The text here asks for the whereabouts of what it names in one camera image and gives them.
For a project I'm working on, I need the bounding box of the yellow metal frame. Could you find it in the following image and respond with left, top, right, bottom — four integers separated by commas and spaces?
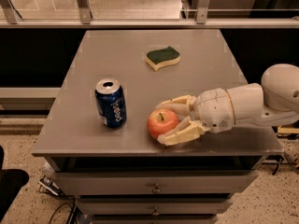
278, 126, 299, 134

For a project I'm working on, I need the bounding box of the black chair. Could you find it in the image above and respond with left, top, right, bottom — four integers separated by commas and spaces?
0, 146, 29, 221

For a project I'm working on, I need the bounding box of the black floor cable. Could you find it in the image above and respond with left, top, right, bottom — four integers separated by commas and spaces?
48, 199, 78, 224

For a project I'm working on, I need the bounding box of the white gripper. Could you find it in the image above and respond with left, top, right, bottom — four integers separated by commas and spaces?
156, 89, 235, 146

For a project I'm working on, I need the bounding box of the red apple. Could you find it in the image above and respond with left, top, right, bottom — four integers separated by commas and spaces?
147, 108, 179, 139

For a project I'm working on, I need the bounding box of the top grey drawer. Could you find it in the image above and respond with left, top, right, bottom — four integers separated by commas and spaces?
54, 171, 258, 196

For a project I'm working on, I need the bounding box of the grey drawer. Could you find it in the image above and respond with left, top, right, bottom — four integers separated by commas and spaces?
54, 171, 258, 196
77, 198, 232, 216

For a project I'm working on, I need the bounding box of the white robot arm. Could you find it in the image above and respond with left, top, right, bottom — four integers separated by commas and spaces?
158, 63, 299, 146

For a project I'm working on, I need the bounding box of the power strip on floor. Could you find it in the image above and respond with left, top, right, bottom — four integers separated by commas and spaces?
39, 175, 61, 196

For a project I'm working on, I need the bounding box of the blue Pepsi can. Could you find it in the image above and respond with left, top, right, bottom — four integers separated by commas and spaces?
94, 78, 127, 128

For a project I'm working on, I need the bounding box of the grey drawer cabinet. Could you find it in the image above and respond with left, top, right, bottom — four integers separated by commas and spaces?
31, 29, 285, 224

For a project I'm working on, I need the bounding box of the metal window railing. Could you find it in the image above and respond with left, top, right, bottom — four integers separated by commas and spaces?
0, 0, 299, 29

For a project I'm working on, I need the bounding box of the green and yellow sponge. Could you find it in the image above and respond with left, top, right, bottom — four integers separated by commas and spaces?
145, 46, 180, 71

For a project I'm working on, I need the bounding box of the middle grey drawer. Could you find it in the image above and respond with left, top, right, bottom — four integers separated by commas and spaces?
77, 198, 232, 216

